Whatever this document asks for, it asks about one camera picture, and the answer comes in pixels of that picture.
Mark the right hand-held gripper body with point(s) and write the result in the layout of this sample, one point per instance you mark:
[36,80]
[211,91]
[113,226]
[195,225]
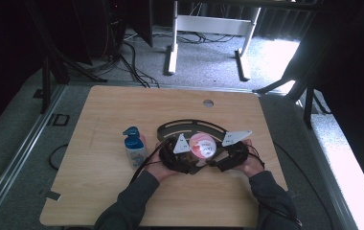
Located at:
[236,156]

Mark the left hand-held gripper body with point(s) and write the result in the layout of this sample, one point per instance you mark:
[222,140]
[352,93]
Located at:
[173,159]

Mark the round jar with pink lid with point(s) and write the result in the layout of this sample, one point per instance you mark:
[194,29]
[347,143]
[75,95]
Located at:
[202,147]

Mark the black slotted corner shelf tray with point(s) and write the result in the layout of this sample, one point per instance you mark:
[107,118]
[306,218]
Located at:
[183,126]

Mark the white bottle with blue cap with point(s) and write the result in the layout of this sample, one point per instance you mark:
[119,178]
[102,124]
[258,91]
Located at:
[136,156]

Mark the pink bottle with blue cap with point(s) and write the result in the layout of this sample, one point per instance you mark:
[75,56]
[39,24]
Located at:
[131,131]

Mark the person's left hand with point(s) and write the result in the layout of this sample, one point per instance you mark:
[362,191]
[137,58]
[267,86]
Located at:
[157,167]

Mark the person's right hand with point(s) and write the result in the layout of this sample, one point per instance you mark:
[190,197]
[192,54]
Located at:
[253,163]

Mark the black metal stand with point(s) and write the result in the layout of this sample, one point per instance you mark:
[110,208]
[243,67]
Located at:
[46,89]
[308,105]

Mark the black rectangular floor marker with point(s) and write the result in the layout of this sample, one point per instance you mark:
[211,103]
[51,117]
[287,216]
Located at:
[50,119]

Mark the dark curtain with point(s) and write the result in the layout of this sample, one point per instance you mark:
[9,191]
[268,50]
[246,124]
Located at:
[355,80]
[4,48]

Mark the dark equipment cabinet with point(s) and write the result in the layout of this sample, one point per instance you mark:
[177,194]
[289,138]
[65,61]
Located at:
[100,32]

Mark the white desk frame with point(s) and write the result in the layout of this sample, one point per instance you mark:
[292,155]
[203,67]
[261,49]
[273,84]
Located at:
[212,25]

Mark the metal floor rail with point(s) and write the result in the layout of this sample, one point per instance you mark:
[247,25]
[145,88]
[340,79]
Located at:
[20,153]

